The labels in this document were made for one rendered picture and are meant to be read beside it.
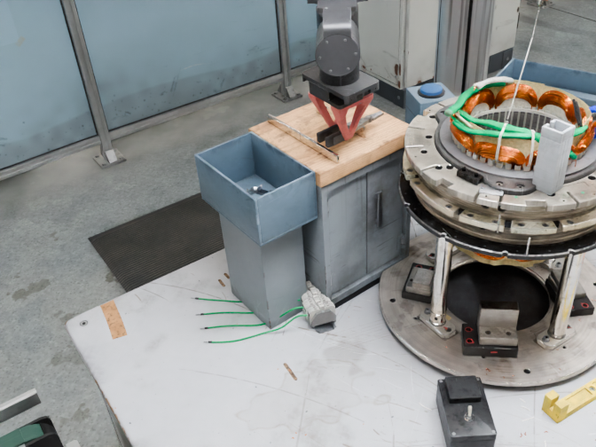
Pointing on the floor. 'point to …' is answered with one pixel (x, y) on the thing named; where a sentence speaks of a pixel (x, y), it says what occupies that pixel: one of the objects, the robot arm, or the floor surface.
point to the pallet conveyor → (43, 434)
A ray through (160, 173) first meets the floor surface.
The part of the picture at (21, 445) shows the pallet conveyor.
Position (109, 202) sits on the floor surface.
